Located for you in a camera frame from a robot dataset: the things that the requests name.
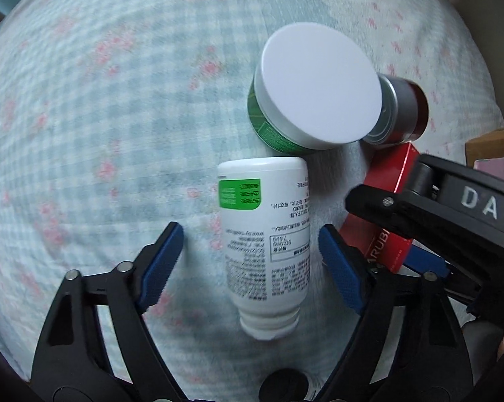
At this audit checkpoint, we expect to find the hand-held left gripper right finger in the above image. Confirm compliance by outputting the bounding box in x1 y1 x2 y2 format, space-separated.
318 223 475 401

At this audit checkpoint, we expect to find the cardboard box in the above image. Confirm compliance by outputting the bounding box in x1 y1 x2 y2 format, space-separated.
464 128 504 169

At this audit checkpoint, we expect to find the white bottle with green label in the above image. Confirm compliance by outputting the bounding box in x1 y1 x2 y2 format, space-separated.
217 157 312 341

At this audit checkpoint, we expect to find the pink box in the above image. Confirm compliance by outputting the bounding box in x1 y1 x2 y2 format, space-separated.
474 157 504 186

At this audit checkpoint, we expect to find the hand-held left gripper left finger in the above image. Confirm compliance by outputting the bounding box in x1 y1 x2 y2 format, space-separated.
31 221 186 402

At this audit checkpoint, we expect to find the green jar with white lid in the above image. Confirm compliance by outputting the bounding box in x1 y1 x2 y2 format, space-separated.
247 22 382 154

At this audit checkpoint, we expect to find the checked floral blanket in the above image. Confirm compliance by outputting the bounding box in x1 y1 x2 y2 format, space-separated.
0 0 504 402

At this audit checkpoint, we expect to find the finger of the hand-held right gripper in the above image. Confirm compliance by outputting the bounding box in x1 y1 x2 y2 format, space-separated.
345 153 450 257
402 246 484 307

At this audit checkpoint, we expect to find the dark red jar silver lid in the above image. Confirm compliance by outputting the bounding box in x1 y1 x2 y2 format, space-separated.
363 74 429 147

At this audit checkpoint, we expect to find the red box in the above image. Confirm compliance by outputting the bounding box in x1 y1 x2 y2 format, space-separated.
340 142 430 273

